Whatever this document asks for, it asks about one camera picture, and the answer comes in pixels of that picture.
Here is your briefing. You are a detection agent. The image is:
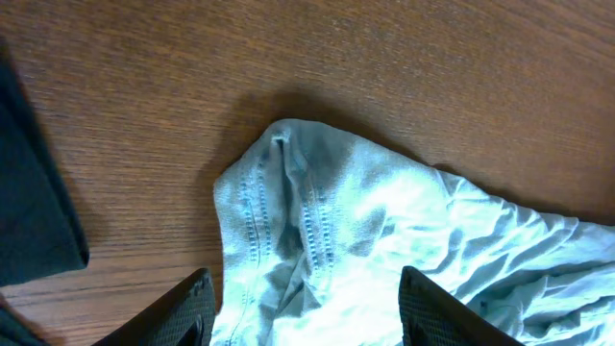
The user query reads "light blue t-shirt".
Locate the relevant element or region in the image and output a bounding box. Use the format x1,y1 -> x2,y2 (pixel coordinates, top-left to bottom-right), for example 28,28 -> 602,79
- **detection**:
211,119 -> 614,345

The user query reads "dark navy garment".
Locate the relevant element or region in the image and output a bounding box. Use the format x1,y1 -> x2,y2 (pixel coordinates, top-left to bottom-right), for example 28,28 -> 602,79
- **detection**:
0,37 -> 91,346

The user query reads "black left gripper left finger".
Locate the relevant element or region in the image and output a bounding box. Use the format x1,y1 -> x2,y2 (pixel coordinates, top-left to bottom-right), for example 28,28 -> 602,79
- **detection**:
95,268 -> 215,346

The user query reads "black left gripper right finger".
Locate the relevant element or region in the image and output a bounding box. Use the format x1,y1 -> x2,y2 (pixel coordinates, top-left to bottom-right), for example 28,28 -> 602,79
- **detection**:
398,266 -> 522,346

